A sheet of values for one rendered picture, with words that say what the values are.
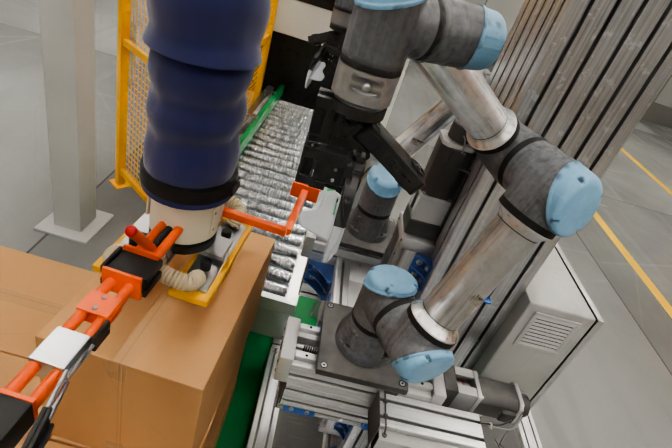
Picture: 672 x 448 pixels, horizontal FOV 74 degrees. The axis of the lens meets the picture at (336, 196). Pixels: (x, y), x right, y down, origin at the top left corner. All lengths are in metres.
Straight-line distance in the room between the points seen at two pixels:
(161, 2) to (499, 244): 0.74
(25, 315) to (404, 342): 1.31
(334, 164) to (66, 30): 2.00
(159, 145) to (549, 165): 0.77
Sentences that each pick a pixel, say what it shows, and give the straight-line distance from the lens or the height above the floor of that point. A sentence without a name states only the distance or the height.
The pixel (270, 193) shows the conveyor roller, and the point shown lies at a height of 0.53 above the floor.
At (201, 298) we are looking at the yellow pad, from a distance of 1.14.
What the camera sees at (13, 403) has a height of 1.20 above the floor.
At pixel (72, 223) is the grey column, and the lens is 2.97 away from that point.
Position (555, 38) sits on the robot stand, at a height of 1.82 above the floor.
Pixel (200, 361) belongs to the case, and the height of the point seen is 0.94.
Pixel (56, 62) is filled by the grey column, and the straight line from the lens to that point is 2.53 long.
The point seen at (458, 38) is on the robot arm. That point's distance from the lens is 0.55.
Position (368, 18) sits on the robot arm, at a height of 1.82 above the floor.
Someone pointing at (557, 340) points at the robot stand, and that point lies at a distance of 1.37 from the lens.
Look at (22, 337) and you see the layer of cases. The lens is 1.79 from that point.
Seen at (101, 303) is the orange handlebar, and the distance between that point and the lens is 0.96.
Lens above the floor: 1.90
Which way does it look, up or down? 31 degrees down
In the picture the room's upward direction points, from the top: 18 degrees clockwise
